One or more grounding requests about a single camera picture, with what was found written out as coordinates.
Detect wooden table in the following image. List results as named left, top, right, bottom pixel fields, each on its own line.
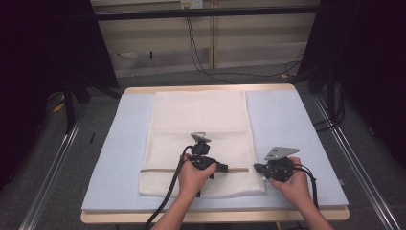
left=79, top=83, right=350, bottom=224

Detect person's left hand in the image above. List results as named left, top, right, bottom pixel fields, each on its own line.
left=177, top=152, right=218, bottom=201

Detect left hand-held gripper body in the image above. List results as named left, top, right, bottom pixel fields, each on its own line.
left=189, top=131, right=222, bottom=172

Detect white wall outlet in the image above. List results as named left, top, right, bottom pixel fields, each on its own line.
left=179, top=0, right=205, bottom=10

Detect black wall cable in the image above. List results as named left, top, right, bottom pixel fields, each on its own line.
left=185, top=15, right=303, bottom=85

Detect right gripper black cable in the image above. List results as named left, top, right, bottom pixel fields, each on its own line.
left=291, top=163, right=321, bottom=211

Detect cream towel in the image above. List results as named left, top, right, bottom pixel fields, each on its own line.
left=137, top=89, right=267, bottom=198

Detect person's right hand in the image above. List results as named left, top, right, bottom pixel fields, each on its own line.
left=269, top=155, right=313, bottom=207

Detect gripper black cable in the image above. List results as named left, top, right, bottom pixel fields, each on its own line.
left=143, top=145, right=194, bottom=230
left=291, top=163, right=321, bottom=211

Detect black curtain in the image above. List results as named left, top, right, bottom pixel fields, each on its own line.
left=0, top=0, right=121, bottom=193
left=297, top=0, right=406, bottom=169

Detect black horizontal bar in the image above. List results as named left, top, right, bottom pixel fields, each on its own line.
left=93, top=5, right=321, bottom=22

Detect metal floor rail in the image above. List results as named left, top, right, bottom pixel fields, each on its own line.
left=311, top=94, right=404, bottom=230
left=18, top=103, right=88, bottom=230

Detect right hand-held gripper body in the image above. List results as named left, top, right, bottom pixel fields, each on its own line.
left=260, top=146, right=301, bottom=183

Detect light blue foam mat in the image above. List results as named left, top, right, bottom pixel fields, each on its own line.
left=80, top=88, right=350, bottom=213

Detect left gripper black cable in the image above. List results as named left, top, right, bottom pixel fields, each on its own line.
left=143, top=145, right=194, bottom=230

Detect black metal stand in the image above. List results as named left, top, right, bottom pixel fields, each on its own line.
left=61, top=78, right=94, bottom=135

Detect black floor cables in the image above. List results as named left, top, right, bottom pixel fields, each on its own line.
left=313, top=85, right=347, bottom=134

